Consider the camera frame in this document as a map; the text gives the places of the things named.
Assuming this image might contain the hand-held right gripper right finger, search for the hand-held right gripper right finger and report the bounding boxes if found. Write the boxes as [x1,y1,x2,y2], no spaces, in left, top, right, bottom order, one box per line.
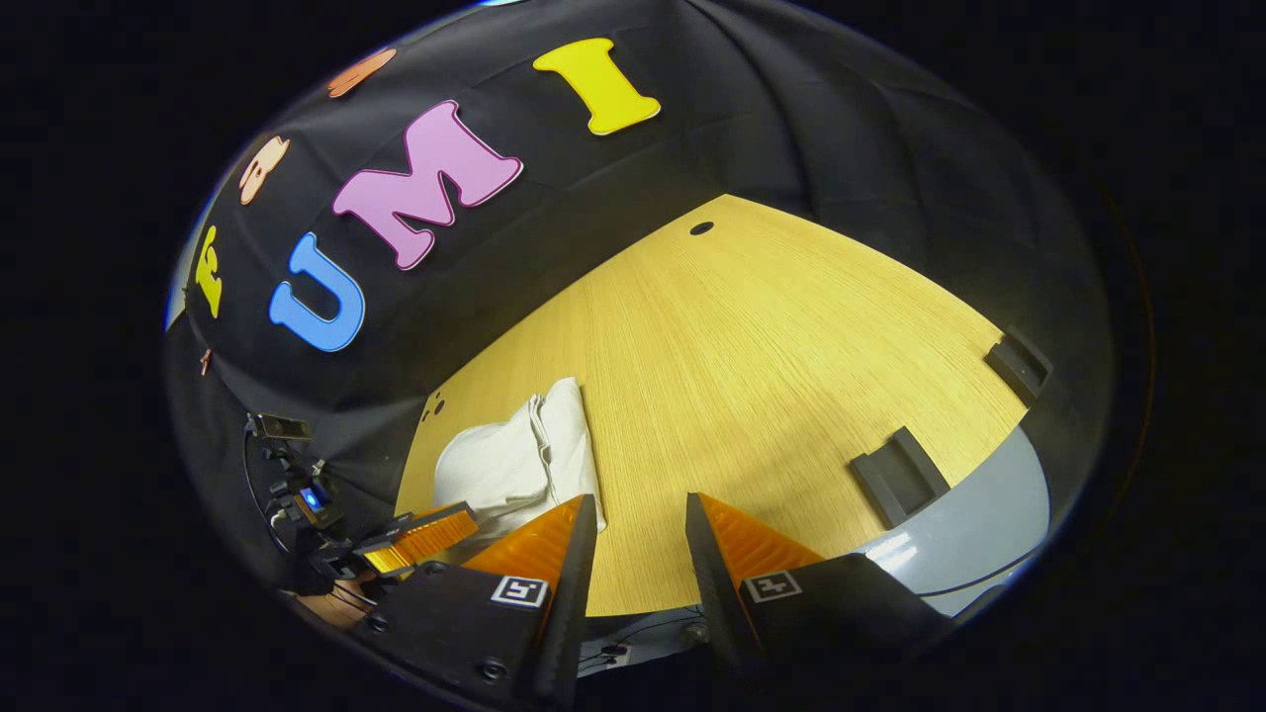
[684,490,952,695]

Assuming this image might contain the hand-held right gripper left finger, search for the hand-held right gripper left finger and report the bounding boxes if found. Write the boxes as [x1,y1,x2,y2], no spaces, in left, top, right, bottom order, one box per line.
[349,492,599,712]

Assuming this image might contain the white jeans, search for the white jeans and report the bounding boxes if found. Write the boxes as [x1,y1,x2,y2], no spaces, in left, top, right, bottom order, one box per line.
[432,376,607,540]

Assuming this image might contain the black backdrop cloth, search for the black backdrop cloth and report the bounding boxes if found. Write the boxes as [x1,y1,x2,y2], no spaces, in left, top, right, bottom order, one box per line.
[163,0,1114,555]

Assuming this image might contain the black table edge bracket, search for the black table edge bracket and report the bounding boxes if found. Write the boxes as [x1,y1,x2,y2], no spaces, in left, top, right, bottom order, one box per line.
[984,329,1055,407]
[851,426,951,528]

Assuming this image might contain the black floor cable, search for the black floor cable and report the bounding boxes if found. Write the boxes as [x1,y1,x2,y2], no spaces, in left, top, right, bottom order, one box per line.
[915,544,1036,598]

